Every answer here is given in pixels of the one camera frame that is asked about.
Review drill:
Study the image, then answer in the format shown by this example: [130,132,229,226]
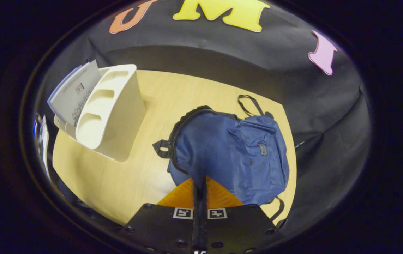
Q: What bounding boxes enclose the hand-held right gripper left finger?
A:
[119,176,201,254]

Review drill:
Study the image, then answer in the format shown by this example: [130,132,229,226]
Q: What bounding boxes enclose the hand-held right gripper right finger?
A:
[200,176,284,254]

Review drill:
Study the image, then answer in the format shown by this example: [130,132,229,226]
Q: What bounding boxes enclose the blue schoolbag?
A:
[152,95,290,226]

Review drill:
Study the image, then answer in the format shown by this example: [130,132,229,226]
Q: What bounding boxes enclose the cream plastic bookshelf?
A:
[53,63,147,163]

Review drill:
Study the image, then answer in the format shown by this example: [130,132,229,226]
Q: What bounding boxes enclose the grey patterned book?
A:
[48,59,102,127]

